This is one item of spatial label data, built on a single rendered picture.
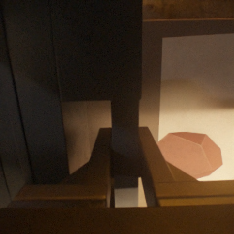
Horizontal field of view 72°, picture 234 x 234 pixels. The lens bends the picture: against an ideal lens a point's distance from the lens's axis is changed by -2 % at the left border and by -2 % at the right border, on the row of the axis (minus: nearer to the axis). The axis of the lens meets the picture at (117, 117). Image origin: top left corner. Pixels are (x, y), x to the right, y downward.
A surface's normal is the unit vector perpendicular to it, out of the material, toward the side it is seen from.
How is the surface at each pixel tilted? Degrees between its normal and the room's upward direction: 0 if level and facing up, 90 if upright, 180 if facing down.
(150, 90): 0
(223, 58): 0
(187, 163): 15
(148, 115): 0
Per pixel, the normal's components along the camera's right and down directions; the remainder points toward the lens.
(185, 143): -0.45, -0.22
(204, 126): 0.00, 0.28
